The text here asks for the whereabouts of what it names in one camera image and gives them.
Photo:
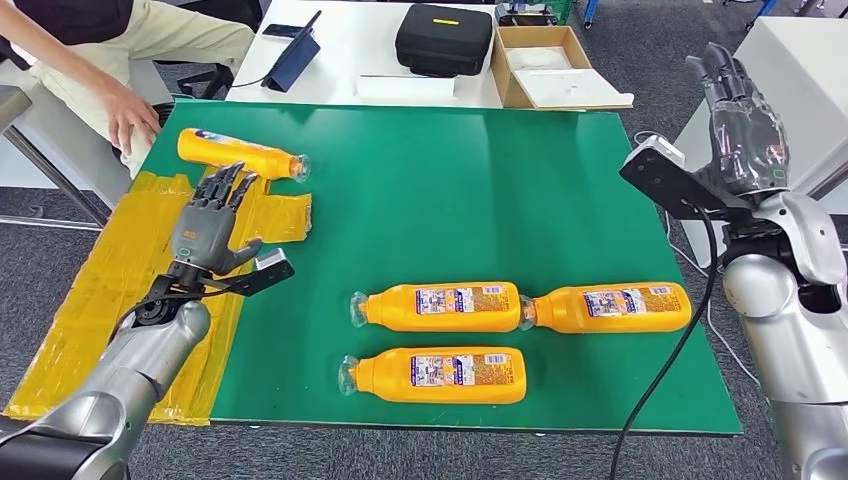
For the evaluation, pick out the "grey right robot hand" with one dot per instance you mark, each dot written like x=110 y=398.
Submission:
x=748 y=146

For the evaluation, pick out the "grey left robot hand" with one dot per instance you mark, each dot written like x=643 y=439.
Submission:
x=202 y=232

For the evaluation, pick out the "orange detergent bottle clear cap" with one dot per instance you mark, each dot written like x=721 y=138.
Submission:
x=570 y=311
x=218 y=149
x=397 y=311
x=391 y=378

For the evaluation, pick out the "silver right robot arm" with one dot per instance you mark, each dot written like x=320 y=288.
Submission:
x=788 y=331

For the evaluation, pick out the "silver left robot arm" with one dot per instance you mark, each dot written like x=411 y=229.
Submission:
x=132 y=371

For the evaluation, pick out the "white table metal legs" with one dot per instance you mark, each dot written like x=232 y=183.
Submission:
x=815 y=86
x=66 y=159

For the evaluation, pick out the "person's hand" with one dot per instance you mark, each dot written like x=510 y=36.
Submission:
x=129 y=119

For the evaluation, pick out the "yellow taped flat sheet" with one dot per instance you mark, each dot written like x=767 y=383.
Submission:
x=86 y=318

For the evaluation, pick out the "black office chair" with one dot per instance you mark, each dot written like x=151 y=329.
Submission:
x=212 y=79

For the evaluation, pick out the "dark blue tablet case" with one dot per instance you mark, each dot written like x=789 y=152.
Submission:
x=291 y=63

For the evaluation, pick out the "person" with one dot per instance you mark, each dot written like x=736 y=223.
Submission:
x=152 y=40

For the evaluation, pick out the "white plastic bag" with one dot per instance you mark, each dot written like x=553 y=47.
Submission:
x=540 y=58

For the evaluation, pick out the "green plastic crate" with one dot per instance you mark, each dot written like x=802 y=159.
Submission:
x=564 y=8

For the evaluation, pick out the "flat white box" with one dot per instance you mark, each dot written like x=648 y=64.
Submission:
x=404 y=89

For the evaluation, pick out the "white desk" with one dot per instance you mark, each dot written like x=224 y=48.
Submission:
x=358 y=40

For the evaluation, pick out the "open brown cardboard box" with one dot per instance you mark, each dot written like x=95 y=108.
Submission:
x=510 y=79

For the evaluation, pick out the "black electronic device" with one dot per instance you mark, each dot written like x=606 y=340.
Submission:
x=523 y=12

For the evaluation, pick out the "black zippered carrying case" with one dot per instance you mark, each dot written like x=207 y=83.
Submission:
x=444 y=40

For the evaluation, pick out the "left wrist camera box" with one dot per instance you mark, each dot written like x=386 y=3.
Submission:
x=268 y=268

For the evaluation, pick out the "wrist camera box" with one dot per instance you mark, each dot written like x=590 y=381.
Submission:
x=268 y=268
x=662 y=175

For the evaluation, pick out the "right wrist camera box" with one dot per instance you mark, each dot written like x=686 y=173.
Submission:
x=662 y=175

